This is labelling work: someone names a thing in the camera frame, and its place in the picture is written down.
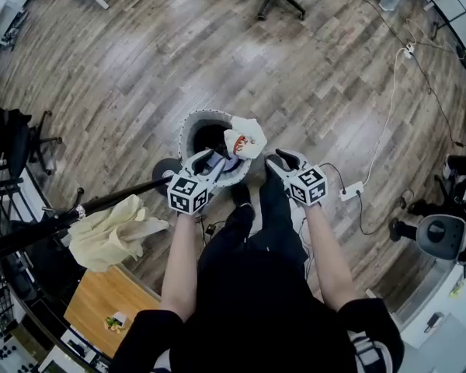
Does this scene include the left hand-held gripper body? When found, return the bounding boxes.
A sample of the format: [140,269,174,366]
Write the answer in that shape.
[166,168,214,214]

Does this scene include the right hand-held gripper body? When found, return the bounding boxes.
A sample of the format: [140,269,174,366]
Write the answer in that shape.
[289,164,330,208]

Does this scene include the white clothes with red print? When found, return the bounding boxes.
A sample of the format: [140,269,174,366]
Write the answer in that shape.
[223,115,269,160]

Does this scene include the black coat stand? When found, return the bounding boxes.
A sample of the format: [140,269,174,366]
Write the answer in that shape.
[0,157,184,260]

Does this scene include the yellow clothes shirt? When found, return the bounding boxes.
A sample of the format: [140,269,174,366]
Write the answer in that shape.
[68,194,170,274]

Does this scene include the person's left forearm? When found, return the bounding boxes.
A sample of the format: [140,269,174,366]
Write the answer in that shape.
[161,211,201,322]

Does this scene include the person's right forearm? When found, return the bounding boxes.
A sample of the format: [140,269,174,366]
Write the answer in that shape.
[304,204,359,312]

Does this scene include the grey laundry basket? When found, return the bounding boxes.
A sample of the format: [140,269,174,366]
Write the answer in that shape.
[177,109,254,188]

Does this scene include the person's left shoe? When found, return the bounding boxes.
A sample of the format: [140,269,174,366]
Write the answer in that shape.
[231,183,252,207]

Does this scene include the person's black trousers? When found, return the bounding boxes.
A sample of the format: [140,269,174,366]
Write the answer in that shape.
[200,169,310,274]

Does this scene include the wooden table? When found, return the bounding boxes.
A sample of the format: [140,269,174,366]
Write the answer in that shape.
[64,264,162,359]

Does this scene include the grey office chair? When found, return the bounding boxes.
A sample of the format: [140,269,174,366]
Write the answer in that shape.
[417,214,466,262]

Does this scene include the small potted flower plant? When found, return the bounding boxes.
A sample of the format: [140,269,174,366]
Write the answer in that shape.
[103,312,127,334]

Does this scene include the person's black t-shirt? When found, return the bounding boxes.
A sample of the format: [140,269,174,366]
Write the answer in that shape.
[112,242,405,373]

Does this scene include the dark metal railing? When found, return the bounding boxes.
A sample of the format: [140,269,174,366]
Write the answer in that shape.
[0,176,113,373]

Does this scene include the white power cable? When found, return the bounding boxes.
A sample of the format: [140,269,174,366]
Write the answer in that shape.
[362,47,409,189]

